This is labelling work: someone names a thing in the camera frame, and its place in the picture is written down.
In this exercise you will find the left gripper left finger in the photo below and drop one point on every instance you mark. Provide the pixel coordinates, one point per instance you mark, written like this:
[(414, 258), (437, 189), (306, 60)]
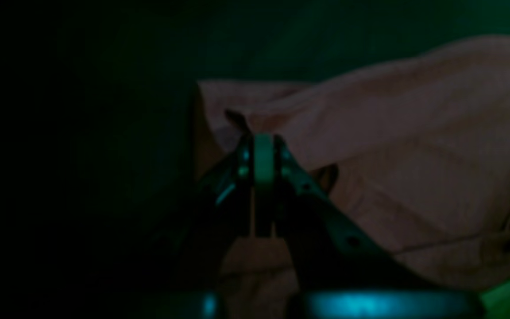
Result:
[(190, 245)]

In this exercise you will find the red long-sleeve T-shirt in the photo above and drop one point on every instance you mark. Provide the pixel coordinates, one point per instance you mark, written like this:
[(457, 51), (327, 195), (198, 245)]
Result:
[(419, 148)]

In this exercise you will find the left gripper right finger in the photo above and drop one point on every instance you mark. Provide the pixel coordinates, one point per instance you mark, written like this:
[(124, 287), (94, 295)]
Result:
[(342, 273)]

